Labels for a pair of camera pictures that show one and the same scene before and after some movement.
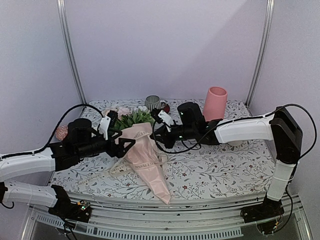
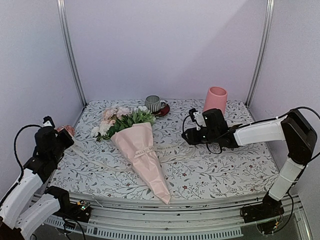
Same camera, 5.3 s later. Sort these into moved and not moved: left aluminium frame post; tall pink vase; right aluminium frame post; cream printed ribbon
Moved: cream printed ribbon
Not moved: right aluminium frame post; tall pink vase; left aluminium frame post
